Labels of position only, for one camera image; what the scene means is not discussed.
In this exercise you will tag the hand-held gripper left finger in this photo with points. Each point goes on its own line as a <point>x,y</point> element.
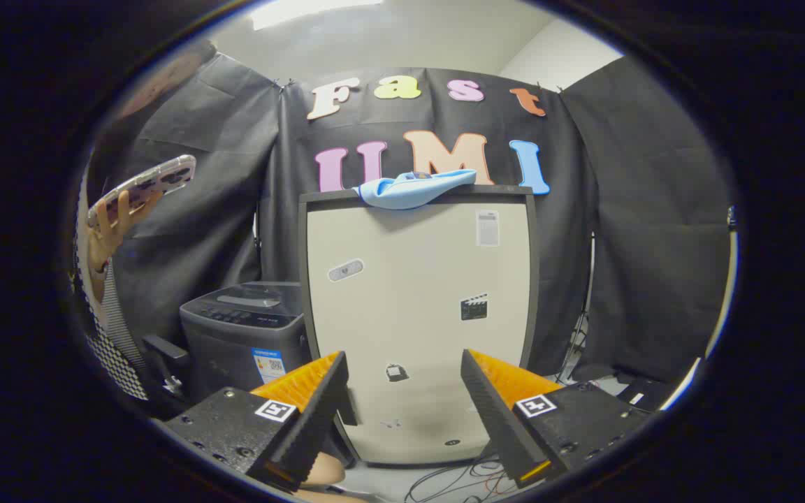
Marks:
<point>312,433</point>

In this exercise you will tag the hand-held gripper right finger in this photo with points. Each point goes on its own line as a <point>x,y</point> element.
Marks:
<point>497,419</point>

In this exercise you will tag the grey washing machine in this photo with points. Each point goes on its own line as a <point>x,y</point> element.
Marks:
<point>235,342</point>

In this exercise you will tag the light blue buttoned shirt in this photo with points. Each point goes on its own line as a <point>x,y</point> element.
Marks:
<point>402,192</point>

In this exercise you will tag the black box device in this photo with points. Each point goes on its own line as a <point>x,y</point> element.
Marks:
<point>643,395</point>

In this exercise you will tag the black light stand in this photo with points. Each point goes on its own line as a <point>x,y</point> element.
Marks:
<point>590,279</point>

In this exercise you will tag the black chair armrest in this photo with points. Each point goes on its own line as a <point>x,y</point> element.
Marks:
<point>165,349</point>

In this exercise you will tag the black backdrop cloth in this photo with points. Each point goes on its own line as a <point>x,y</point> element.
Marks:
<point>619,209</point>

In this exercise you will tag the spotted case phone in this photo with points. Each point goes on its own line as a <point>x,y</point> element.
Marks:
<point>158,178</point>

